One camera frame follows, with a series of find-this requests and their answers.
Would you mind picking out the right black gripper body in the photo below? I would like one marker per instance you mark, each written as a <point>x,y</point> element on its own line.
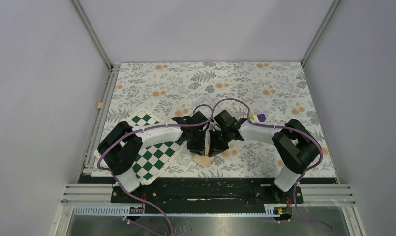
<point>225,136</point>

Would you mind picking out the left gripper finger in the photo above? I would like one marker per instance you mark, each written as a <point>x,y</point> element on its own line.
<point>199,146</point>
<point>193,146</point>

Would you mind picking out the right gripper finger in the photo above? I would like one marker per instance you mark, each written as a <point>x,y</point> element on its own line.
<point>222,146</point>
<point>215,143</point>

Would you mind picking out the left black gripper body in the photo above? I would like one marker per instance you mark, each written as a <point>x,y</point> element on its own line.
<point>191,139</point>

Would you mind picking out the tan card holder wallet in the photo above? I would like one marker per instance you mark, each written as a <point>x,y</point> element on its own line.
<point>203,161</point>

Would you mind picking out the clear acrylic card box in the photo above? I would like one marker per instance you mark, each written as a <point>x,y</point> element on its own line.
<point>205,103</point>

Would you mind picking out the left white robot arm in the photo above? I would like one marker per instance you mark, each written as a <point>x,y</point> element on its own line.
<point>120,149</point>

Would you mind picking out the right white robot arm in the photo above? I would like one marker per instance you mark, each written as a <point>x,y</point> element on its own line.
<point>294,144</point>

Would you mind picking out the green purple toy brick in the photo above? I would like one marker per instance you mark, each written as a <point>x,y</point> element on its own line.
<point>258,118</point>

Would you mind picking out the green white chessboard mat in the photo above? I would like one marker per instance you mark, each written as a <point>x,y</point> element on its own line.
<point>145,153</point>

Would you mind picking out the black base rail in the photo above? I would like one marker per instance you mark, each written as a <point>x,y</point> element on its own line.
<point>198,196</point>

